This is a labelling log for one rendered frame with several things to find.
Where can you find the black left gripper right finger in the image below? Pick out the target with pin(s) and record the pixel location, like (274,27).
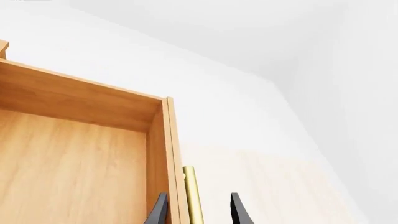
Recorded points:
(240,211)

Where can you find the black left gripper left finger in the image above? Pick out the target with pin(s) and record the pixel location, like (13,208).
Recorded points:
(159,210)

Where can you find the open wooden drawer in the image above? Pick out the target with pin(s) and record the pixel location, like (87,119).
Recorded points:
(77,149)

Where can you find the wooden cabinet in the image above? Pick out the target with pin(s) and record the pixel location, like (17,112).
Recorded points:
(3,47)

